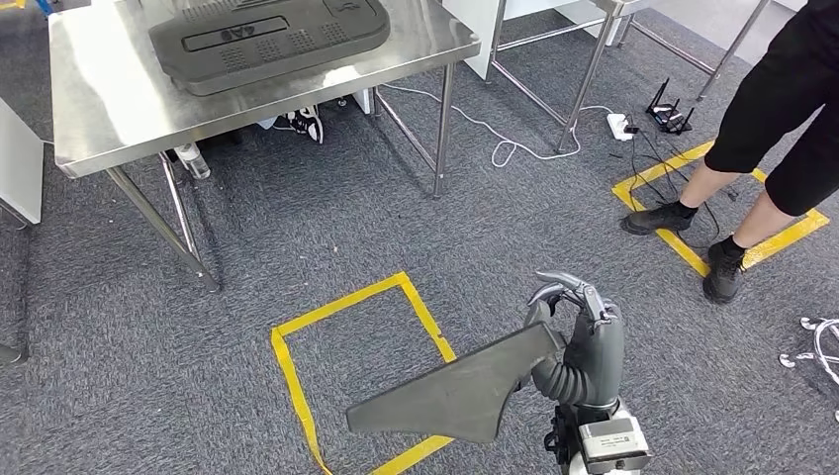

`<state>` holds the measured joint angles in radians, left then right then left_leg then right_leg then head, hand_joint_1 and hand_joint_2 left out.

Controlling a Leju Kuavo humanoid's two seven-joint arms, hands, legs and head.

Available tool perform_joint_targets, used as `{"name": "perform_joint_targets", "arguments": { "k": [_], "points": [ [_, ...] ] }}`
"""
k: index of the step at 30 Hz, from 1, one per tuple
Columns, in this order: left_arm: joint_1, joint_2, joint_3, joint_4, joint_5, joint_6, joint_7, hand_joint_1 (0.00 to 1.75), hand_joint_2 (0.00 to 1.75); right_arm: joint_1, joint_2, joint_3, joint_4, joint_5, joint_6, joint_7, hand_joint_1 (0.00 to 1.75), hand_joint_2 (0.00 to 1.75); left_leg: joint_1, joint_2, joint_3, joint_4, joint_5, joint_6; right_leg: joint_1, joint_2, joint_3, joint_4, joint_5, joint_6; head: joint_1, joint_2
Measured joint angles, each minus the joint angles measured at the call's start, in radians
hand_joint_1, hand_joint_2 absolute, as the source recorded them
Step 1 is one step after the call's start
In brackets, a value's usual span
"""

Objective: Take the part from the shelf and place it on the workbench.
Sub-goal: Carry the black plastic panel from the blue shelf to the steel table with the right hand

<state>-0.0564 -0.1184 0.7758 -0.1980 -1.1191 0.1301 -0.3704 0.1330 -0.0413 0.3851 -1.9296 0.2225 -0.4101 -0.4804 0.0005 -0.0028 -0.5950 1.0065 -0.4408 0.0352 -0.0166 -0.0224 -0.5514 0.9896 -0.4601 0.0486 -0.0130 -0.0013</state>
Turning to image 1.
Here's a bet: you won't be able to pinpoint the steel workbench table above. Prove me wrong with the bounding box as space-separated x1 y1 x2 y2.
48 0 483 294

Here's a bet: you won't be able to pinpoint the yellow floor tape square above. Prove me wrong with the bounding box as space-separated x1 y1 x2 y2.
271 271 457 475
612 141 830 278

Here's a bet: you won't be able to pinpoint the person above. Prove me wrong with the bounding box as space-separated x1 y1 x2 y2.
618 0 839 305

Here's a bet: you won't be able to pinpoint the large black molded panel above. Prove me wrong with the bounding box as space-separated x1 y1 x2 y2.
148 0 393 98

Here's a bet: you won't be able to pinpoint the black car part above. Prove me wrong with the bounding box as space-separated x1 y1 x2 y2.
345 321 566 445

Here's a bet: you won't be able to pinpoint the white power strip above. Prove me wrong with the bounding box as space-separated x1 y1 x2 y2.
606 112 634 143

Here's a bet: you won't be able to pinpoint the white power cable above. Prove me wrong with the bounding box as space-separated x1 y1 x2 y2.
380 81 617 168

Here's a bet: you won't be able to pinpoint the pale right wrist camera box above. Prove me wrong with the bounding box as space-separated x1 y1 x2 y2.
576 416 651 475

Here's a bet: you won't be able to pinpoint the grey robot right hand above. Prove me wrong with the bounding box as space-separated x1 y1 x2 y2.
523 271 626 409

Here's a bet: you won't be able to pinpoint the black cables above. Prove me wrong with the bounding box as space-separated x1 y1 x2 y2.
609 128 742 250

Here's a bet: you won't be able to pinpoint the black wifi router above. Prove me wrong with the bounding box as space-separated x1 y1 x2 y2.
645 77 697 137

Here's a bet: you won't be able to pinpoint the black and white sneaker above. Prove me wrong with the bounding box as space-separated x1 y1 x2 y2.
271 104 326 145

